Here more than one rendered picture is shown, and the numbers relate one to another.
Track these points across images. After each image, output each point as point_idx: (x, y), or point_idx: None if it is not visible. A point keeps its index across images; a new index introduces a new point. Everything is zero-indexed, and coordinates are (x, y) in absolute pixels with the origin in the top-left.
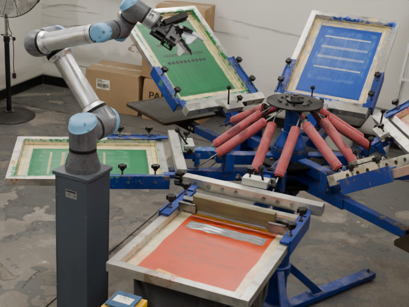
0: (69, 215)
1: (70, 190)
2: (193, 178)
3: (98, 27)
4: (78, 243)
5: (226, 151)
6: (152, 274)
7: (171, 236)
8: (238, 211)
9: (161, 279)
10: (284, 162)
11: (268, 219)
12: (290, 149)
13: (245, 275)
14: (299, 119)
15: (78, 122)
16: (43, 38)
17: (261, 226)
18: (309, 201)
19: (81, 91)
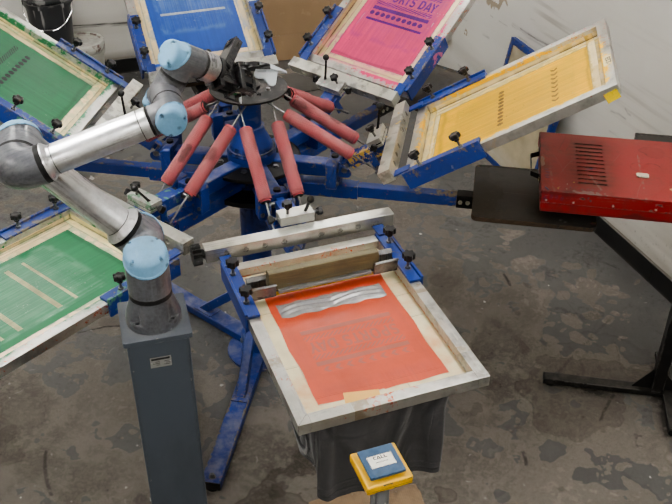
0: (160, 390)
1: (159, 357)
2: (222, 248)
3: (176, 113)
4: (181, 417)
5: (200, 188)
6: (365, 407)
7: (290, 341)
8: (332, 267)
9: (379, 407)
10: (296, 174)
11: (371, 260)
12: (292, 154)
13: (427, 344)
14: (274, 110)
15: (150, 261)
16: (54, 158)
17: (365, 271)
18: (374, 213)
19: (105, 210)
